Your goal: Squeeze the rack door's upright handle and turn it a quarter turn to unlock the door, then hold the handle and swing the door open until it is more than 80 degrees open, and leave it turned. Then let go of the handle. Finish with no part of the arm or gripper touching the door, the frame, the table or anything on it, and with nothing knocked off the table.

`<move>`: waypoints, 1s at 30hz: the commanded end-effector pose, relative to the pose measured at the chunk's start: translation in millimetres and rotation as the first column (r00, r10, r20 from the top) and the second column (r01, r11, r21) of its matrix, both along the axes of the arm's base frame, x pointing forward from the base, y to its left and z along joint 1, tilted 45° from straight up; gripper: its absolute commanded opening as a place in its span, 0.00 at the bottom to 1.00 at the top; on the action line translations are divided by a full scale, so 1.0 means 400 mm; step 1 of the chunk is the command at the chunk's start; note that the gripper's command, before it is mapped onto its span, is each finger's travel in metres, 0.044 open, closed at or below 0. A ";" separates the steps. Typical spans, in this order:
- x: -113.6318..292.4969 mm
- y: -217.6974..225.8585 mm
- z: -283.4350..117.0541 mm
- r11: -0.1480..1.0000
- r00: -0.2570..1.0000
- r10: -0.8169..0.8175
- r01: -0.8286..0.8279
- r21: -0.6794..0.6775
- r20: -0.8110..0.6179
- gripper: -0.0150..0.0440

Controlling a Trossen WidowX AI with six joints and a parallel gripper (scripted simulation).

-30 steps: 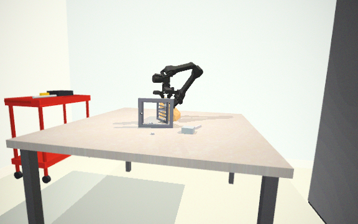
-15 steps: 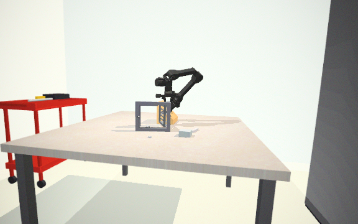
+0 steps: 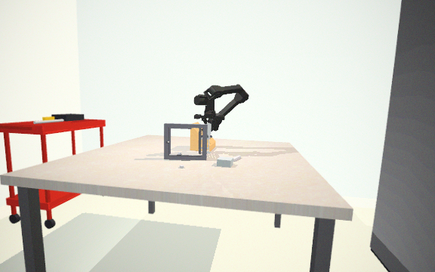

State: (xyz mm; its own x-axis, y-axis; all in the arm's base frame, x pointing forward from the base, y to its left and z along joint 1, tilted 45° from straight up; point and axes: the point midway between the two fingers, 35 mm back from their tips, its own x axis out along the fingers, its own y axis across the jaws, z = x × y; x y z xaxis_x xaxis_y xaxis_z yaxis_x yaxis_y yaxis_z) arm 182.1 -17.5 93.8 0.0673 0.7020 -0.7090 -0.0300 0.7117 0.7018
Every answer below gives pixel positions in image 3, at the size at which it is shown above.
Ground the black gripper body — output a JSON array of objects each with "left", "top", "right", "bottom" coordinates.
[{"left": 194, "top": 106, "right": 225, "bottom": 120}]

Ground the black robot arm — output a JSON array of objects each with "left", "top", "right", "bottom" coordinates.
[{"left": 193, "top": 84, "right": 249, "bottom": 131}]

